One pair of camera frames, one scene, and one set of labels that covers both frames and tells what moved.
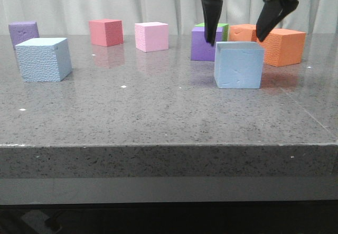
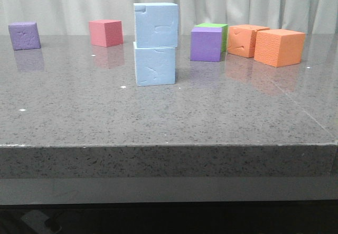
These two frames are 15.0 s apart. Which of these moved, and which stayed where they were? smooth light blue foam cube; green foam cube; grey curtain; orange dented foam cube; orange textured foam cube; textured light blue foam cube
Moved: textured light blue foam cube; smooth light blue foam cube
Stayed: orange textured foam cube; grey curtain; orange dented foam cube; green foam cube
